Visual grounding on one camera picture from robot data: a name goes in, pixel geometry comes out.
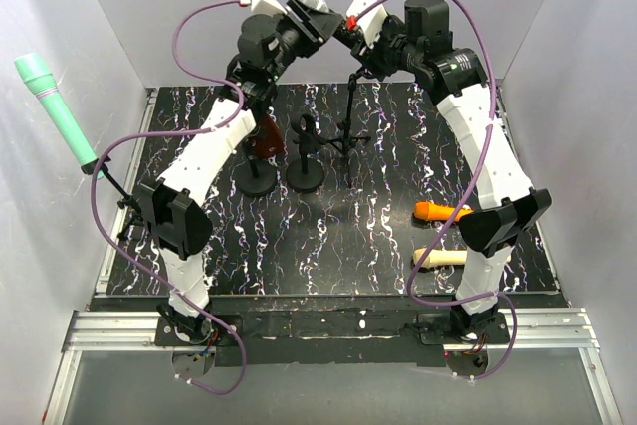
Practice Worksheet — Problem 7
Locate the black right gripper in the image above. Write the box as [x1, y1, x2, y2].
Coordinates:
[350, 12, 422, 83]

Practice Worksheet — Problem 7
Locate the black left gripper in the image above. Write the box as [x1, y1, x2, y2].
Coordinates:
[266, 0, 338, 82]

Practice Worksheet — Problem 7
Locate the black tripod microphone stand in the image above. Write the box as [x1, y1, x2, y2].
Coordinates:
[319, 67, 371, 188]

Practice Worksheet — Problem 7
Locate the black round-base stand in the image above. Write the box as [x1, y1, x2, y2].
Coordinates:
[286, 113, 327, 193]
[234, 140, 278, 198]

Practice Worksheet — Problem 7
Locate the orange microphone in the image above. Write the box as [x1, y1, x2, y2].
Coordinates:
[413, 201, 455, 222]

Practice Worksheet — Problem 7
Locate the black round-base stand front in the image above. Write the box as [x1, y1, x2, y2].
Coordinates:
[234, 140, 278, 198]

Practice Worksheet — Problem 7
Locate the beige microphone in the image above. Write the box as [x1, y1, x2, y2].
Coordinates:
[420, 250, 467, 270]

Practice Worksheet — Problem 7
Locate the black silver-head microphone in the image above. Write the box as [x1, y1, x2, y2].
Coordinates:
[303, 0, 361, 49]

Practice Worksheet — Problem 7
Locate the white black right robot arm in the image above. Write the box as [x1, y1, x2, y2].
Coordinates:
[344, 0, 552, 345]

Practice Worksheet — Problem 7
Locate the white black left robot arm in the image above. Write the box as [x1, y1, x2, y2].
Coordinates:
[136, 0, 343, 345]

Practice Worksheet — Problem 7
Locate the black tripod stand at left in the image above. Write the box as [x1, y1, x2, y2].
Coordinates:
[100, 156, 143, 240]

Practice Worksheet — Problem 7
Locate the mint green microphone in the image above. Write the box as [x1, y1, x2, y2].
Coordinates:
[14, 53, 98, 175]

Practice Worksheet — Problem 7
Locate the brown wooden metronome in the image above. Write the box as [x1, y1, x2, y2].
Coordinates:
[248, 114, 285, 159]

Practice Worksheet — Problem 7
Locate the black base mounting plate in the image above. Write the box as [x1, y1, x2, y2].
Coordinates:
[154, 294, 512, 369]

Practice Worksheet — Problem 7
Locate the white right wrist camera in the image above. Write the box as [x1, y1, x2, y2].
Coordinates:
[345, 0, 388, 48]

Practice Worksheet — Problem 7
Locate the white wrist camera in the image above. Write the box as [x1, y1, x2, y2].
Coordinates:
[238, 0, 287, 17]
[345, 0, 388, 48]

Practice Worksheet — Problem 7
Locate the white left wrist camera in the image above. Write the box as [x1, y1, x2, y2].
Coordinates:
[238, 0, 287, 17]

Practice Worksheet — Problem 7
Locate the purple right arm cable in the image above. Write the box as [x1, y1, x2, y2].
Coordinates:
[347, 0, 519, 381]

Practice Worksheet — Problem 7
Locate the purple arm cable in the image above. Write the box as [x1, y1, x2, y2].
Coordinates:
[347, 0, 519, 381]
[91, 0, 250, 395]

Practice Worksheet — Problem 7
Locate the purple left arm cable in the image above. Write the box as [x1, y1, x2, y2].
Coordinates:
[91, 0, 250, 395]

